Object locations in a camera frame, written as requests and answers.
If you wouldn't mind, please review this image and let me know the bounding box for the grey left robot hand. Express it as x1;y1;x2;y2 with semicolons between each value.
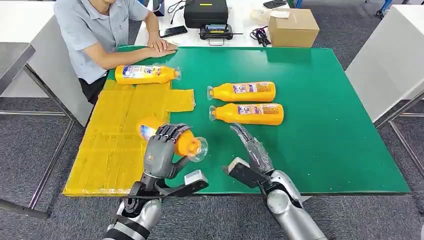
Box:
143;122;193;180

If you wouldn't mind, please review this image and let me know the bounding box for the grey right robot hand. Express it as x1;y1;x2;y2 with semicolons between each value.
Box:
230;122;275;175

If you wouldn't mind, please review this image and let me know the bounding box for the orange drink bottle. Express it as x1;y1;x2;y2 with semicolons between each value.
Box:
136;116;210;164
114;64;183;86
206;81;277;103
208;102;285;126

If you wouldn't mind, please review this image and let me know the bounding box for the yellow sheet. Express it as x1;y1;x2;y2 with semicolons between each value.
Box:
62;79;197;198

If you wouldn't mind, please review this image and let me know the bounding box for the green table mat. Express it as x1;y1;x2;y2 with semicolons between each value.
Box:
107;45;411;196

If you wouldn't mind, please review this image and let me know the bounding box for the person's right hand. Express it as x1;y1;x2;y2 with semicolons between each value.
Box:
145;43;179;59

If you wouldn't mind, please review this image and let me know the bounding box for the person's hand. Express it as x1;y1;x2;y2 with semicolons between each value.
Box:
146;34;170;53
145;43;179;59

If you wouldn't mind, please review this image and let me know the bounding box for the person's left hand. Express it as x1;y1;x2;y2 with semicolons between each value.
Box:
146;34;170;53

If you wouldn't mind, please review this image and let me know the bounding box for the black smartphone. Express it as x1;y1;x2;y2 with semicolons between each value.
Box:
158;25;189;39
262;0;288;10

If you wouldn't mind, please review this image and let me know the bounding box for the black handheld controller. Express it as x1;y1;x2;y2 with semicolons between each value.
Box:
198;23;244;47

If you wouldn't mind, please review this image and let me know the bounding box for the brown cardboard box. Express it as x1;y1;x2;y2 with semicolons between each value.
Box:
267;8;321;49

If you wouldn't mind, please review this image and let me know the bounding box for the white plastic bag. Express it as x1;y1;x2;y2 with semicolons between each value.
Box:
250;8;291;26

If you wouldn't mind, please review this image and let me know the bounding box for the person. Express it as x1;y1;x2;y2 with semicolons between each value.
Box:
53;0;179;106

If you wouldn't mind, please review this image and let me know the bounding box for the white side table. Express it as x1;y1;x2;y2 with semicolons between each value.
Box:
0;0;96;127
344;3;424;124

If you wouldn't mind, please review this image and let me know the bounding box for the black carrying case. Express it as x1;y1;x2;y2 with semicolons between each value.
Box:
183;0;230;30

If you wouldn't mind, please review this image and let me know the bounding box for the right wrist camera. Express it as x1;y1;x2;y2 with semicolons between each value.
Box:
222;157;270;190

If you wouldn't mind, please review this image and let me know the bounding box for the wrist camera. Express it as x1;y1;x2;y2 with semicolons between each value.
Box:
158;169;210;200
222;157;270;190

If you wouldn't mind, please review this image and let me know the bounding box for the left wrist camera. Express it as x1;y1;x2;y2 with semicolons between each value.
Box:
158;169;210;200

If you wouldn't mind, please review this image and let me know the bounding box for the black cable bundle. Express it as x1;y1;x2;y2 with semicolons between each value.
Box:
249;26;273;48

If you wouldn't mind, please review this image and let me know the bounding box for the grey steel-frame table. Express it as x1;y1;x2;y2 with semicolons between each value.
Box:
0;42;86;220

